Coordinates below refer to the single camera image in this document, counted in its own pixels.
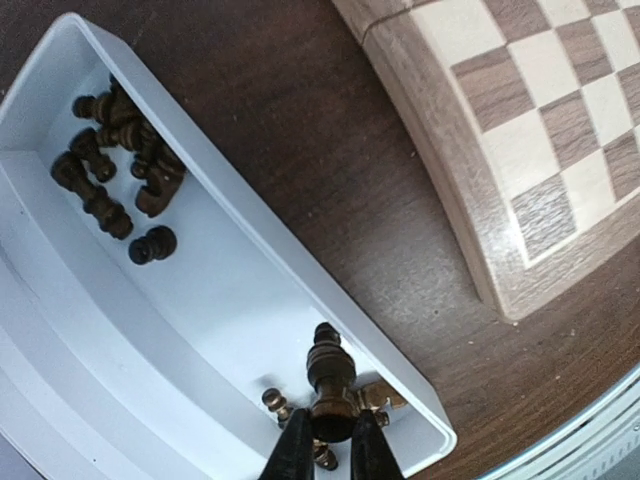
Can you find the dark pawn lying alone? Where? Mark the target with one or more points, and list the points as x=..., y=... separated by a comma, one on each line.
x=158, y=243

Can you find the dark knight chess piece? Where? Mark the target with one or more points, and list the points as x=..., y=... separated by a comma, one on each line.
x=163, y=177

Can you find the wooden chess board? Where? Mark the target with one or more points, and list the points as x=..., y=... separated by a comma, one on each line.
x=526, y=116

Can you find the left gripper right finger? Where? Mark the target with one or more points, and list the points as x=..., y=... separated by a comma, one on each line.
x=371, y=457

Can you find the dark chess pieces upper pile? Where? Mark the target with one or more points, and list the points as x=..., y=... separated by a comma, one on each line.
x=101, y=154

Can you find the dark chess pieces lower pile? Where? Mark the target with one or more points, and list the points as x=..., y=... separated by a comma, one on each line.
x=376, y=396

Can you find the dark chess pieces pile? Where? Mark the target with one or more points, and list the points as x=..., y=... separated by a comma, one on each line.
x=376, y=396
x=101, y=154

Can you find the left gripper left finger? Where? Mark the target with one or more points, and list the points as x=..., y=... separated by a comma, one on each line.
x=292, y=456

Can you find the white plastic divided tray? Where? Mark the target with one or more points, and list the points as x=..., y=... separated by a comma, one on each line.
x=110, y=370

